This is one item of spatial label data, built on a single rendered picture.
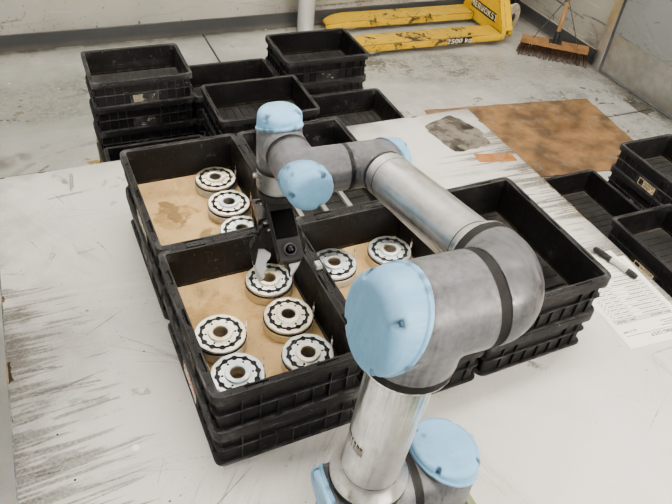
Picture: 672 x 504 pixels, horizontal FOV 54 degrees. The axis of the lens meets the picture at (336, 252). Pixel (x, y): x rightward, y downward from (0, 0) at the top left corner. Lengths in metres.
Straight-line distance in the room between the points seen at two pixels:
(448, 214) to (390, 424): 0.27
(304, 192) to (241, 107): 1.83
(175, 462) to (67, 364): 0.35
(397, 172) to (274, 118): 0.22
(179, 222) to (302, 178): 0.71
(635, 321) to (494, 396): 0.48
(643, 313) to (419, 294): 1.25
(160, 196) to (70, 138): 1.91
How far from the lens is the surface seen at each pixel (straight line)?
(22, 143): 3.62
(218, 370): 1.28
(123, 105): 2.84
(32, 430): 1.46
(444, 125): 2.37
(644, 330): 1.82
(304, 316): 1.36
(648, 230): 2.76
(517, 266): 0.73
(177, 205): 1.70
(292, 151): 1.02
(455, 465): 1.05
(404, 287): 0.66
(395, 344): 0.66
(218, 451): 1.32
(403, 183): 0.94
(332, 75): 3.05
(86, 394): 1.48
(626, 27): 4.77
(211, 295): 1.45
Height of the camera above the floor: 1.86
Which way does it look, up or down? 41 degrees down
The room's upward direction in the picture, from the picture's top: 6 degrees clockwise
